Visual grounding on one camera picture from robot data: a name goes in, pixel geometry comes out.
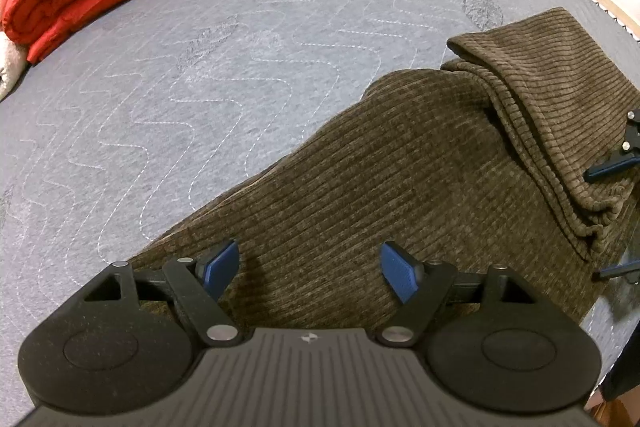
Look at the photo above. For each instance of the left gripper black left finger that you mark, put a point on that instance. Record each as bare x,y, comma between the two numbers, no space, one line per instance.
191,288

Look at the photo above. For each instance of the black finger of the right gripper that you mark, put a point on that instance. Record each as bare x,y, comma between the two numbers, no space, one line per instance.
622,159
630,271

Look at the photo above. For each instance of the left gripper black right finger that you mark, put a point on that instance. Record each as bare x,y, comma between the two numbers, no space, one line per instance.
423,289

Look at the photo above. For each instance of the olive corduroy pants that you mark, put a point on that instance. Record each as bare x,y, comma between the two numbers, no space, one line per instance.
480,162

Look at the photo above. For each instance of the grey quilted mattress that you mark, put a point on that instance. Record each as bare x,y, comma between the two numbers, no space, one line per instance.
159,106

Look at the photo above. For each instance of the cream folded blanket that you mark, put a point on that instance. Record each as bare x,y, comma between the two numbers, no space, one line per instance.
13,60

